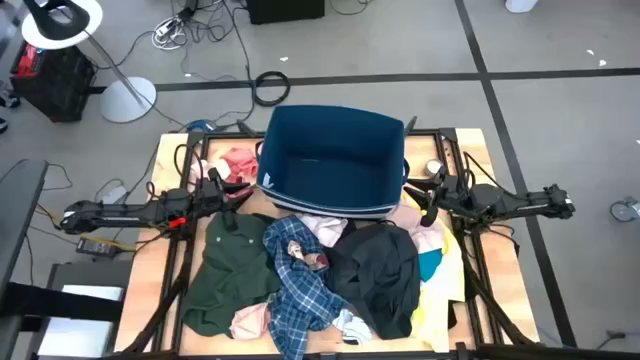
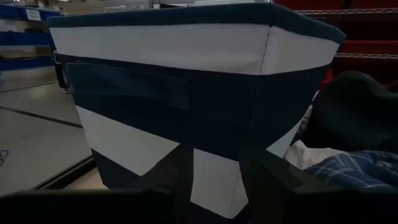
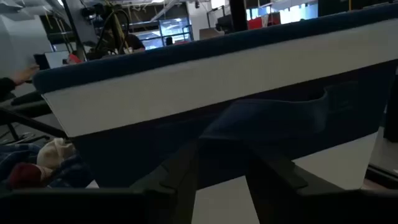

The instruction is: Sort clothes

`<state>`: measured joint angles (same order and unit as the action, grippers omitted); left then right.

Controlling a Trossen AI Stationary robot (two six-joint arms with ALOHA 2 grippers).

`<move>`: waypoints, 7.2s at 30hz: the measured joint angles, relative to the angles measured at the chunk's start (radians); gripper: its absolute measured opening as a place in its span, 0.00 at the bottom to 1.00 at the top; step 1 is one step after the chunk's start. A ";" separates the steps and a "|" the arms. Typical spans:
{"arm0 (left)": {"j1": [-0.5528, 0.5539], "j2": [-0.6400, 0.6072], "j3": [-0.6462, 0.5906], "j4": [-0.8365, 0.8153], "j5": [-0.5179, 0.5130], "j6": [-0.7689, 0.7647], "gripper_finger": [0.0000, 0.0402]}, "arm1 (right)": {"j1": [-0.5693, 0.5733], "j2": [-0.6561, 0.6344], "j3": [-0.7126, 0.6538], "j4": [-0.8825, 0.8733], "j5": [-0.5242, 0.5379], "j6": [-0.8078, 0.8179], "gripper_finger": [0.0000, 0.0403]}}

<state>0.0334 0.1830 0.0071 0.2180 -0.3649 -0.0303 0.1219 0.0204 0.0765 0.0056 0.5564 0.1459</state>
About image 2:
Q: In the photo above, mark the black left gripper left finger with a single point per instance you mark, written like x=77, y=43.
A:
x=174, y=174

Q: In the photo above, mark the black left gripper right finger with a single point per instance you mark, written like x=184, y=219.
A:
x=267, y=174

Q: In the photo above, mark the blue plaid shirt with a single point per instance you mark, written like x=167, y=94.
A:
x=357, y=168

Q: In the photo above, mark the dark green shirt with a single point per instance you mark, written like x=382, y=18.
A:
x=354, y=118

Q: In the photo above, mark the navy white striped fabric bin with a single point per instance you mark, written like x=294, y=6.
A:
x=186, y=46

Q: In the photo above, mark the shelf with blue bins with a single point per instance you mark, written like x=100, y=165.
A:
x=18, y=39

